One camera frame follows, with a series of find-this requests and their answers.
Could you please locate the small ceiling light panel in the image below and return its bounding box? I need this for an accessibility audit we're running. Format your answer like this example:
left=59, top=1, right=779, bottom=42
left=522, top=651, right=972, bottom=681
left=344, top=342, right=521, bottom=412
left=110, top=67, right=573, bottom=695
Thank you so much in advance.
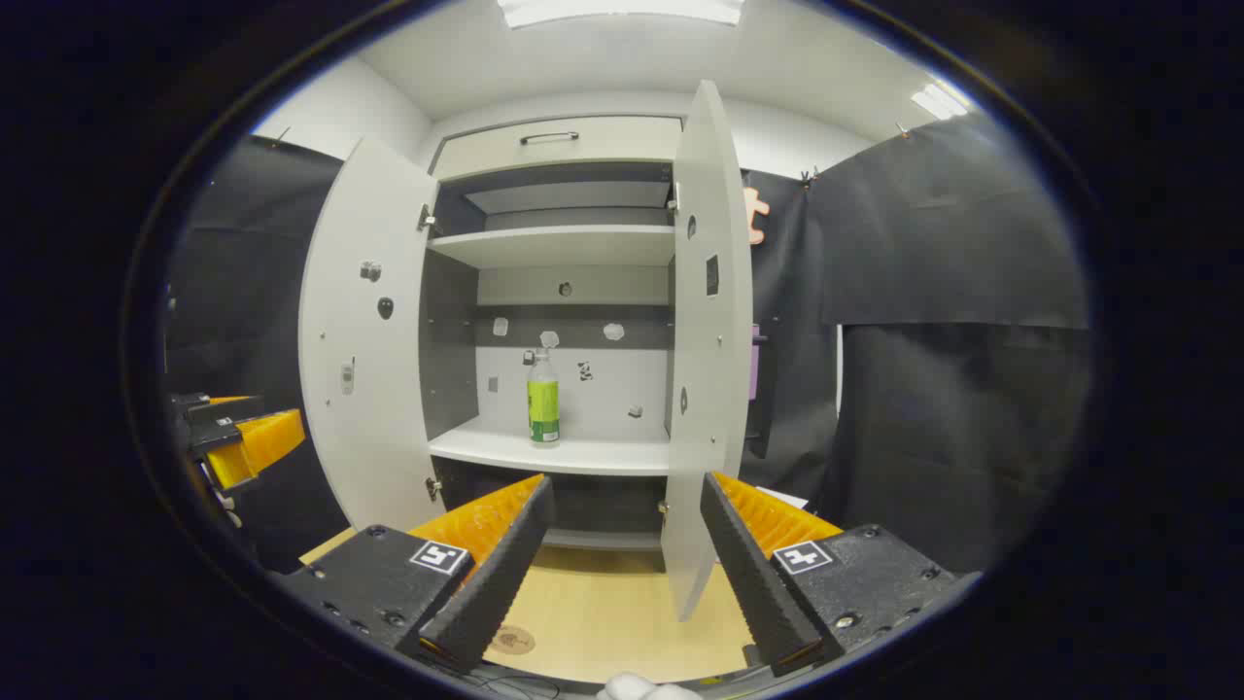
left=911, top=83, right=971, bottom=121

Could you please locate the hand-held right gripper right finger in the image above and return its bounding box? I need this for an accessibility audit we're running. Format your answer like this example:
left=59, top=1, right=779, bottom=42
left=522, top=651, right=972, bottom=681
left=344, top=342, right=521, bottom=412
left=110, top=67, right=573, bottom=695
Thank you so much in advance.
left=700, top=472, right=978, bottom=679

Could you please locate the clear bottle with green label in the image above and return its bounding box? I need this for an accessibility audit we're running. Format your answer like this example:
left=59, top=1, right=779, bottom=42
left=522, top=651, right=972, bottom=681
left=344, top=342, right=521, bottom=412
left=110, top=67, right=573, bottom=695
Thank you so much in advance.
left=526, top=331, right=562, bottom=448

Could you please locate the black backdrop cloth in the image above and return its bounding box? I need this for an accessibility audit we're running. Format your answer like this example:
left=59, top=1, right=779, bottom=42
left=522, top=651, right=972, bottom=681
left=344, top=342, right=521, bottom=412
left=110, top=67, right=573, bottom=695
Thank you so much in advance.
left=739, top=112, right=1094, bottom=575
left=165, top=134, right=351, bottom=575

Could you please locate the large ceiling light panel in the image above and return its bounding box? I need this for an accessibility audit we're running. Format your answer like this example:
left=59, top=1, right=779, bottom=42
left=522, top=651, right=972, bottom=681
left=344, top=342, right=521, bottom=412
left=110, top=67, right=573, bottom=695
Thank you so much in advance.
left=498, top=0, right=747, bottom=28

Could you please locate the white cabinet with grey interior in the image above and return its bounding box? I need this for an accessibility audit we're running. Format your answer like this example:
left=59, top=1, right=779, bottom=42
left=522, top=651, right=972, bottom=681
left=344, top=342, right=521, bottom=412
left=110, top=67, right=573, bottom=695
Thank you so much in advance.
left=418, top=115, right=686, bottom=553

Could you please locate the white cabinet door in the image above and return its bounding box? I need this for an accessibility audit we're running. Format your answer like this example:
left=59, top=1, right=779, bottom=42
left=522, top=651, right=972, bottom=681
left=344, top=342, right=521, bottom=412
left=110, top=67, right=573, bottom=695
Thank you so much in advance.
left=661, top=80, right=755, bottom=623
left=297, top=136, right=446, bottom=536

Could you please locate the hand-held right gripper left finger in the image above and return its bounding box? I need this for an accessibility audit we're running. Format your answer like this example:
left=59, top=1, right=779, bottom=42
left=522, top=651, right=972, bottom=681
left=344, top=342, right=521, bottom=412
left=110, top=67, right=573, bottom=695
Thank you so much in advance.
left=277, top=473, right=556, bottom=674

